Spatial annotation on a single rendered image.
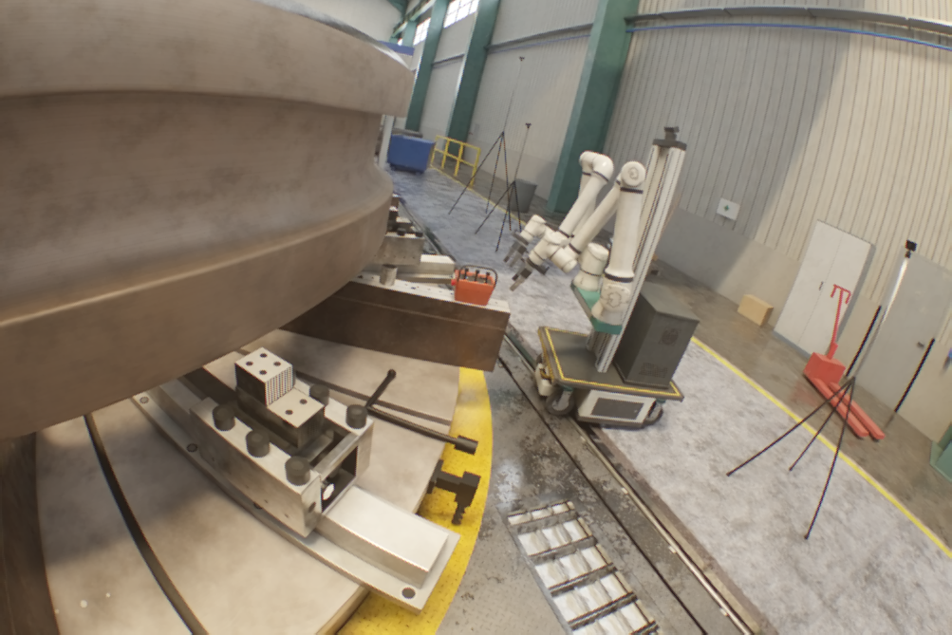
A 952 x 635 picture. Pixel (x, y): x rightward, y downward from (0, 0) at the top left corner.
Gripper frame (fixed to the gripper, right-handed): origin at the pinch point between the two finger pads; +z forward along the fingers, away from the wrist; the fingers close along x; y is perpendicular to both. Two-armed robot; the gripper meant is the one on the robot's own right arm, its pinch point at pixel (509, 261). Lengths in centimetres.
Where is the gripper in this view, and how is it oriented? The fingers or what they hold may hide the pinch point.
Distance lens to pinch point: 253.0
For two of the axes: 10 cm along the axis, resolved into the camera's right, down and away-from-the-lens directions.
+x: -1.9, -2.8, 9.4
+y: 7.9, 5.2, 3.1
